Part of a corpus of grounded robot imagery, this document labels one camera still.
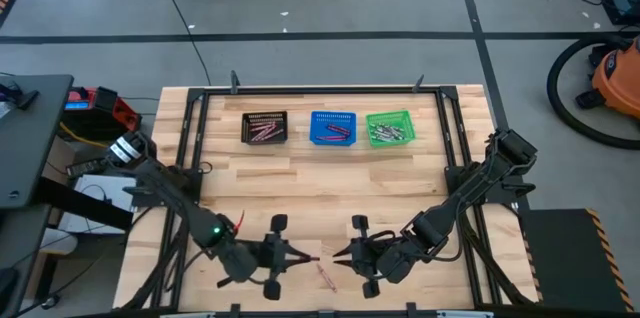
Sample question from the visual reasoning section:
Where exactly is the black power adapter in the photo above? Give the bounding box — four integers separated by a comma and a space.
65, 156, 114, 179

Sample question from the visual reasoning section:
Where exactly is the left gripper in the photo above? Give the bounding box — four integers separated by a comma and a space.
249, 214, 314, 301

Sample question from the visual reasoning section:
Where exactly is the dark desk panel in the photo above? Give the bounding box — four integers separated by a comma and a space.
0, 206, 51, 318

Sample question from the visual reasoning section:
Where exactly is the black desk top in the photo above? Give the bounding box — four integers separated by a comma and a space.
0, 73, 75, 210

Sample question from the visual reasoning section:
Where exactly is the red black power station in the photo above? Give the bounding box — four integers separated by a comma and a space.
62, 86, 143, 142

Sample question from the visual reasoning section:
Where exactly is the blue plastic basket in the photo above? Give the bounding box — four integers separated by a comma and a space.
309, 110, 359, 147

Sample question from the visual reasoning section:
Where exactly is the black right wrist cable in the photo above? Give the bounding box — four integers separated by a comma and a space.
367, 217, 466, 264

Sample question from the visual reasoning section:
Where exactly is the black desk device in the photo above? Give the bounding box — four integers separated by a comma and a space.
0, 81, 40, 112

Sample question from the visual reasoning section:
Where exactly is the orange vacuum cleaner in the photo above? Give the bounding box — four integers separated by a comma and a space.
574, 37, 640, 122

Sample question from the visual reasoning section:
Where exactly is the black desk leg bar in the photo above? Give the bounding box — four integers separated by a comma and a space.
35, 176, 135, 233

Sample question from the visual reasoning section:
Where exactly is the black floor cable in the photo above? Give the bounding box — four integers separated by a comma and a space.
143, 0, 213, 87

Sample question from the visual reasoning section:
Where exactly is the orange shop vacuum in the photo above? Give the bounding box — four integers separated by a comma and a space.
546, 32, 640, 151

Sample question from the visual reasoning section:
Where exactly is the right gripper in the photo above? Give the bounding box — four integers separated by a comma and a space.
332, 214, 401, 300

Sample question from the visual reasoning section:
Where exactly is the white box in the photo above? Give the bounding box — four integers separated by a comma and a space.
58, 173, 135, 236

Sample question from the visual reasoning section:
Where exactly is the green plastic basket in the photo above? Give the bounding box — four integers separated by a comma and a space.
365, 109, 418, 149

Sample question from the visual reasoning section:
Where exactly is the yellow cable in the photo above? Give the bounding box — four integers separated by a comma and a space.
58, 121, 110, 150

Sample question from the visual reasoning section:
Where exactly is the black plastic basket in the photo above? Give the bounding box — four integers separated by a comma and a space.
240, 110, 288, 146

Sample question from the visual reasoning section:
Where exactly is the black aluminium table frame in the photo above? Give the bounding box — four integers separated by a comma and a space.
113, 70, 540, 318

